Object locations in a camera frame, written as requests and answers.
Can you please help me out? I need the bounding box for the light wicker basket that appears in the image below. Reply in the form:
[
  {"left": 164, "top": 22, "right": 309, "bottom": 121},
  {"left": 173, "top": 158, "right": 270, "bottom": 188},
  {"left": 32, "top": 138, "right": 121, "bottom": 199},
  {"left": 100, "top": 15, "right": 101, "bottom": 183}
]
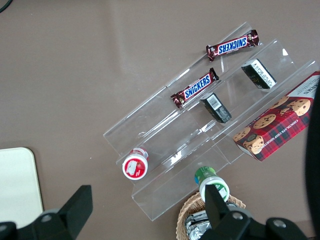
[{"left": 176, "top": 191, "right": 247, "bottom": 240}]

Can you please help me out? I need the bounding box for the clear acrylic stepped stand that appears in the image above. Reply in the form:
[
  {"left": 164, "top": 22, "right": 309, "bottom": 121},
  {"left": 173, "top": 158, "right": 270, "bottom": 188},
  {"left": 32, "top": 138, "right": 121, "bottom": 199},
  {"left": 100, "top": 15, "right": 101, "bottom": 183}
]
[
  {"left": 102, "top": 86, "right": 231, "bottom": 222},
  {"left": 164, "top": 21, "right": 320, "bottom": 164}
]

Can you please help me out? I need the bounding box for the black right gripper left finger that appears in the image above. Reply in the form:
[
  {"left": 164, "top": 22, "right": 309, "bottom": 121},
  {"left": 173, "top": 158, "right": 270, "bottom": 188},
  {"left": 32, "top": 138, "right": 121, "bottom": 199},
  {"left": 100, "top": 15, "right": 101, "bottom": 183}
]
[{"left": 17, "top": 184, "right": 94, "bottom": 240}]

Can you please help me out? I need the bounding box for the small black box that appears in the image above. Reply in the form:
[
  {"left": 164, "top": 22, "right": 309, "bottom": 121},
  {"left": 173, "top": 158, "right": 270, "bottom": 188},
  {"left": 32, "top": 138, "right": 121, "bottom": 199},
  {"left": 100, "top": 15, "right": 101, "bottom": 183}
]
[
  {"left": 241, "top": 58, "right": 278, "bottom": 90},
  {"left": 199, "top": 92, "right": 233, "bottom": 124}
]

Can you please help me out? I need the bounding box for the thin black table cable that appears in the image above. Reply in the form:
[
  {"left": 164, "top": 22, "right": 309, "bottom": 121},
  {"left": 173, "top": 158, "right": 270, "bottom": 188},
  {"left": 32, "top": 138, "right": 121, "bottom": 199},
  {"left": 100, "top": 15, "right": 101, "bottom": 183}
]
[{"left": 0, "top": 0, "right": 12, "bottom": 13}]

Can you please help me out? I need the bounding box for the red tartan cookie box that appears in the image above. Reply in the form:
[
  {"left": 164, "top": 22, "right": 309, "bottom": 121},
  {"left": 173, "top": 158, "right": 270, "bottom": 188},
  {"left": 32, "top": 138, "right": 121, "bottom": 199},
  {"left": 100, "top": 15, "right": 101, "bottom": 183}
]
[{"left": 232, "top": 71, "right": 320, "bottom": 163}]

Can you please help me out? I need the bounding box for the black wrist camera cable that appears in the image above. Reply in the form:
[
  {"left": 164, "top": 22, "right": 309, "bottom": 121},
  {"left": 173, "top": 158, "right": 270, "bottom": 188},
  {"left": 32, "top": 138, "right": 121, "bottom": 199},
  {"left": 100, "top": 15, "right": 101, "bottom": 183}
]
[{"left": 301, "top": 82, "right": 320, "bottom": 240}]

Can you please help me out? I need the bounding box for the green lidded cup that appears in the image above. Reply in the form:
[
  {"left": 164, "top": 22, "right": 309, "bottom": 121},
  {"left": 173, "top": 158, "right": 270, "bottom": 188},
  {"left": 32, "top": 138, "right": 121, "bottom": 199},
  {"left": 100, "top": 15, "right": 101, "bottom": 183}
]
[{"left": 194, "top": 166, "right": 230, "bottom": 203}]

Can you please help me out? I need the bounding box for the silver foil pack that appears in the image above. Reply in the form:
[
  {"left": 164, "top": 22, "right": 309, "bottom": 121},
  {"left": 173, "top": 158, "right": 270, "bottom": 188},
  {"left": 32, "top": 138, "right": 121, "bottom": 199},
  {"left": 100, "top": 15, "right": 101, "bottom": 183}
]
[{"left": 184, "top": 203, "right": 238, "bottom": 240}]

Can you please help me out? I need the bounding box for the brown Snickers bar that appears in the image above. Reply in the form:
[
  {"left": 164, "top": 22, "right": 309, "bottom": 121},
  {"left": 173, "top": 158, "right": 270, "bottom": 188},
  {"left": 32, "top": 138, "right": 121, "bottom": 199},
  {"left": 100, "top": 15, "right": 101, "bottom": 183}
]
[
  {"left": 206, "top": 29, "right": 260, "bottom": 62},
  {"left": 170, "top": 67, "right": 220, "bottom": 109}
]

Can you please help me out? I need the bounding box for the beige plastic tray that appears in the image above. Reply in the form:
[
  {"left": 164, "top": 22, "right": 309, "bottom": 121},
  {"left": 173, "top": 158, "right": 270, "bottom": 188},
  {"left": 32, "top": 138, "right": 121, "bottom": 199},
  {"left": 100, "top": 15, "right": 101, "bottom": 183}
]
[{"left": 0, "top": 147, "right": 45, "bottom": 230}]

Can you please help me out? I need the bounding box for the red lidded cup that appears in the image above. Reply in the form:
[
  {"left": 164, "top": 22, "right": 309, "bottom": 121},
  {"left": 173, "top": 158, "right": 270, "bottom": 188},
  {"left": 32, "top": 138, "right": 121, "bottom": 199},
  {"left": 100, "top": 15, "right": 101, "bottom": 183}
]
[{"left": 121, "top": 147, "right": 150, "bottom": 180}]

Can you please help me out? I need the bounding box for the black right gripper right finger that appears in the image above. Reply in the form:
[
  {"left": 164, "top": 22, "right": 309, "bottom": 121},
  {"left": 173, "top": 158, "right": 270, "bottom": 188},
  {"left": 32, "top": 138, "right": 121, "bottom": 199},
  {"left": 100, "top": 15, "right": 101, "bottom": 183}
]
[{"left": 199, "top": 184, "right": 261, "bottom": 240}]

